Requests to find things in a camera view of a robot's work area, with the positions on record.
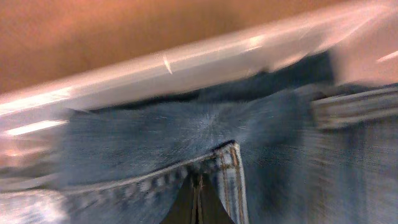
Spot clear plastic storage bin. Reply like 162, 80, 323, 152
1, 1, 397, 193

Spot dark blue jeans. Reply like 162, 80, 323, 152
1, 52, 397, 223

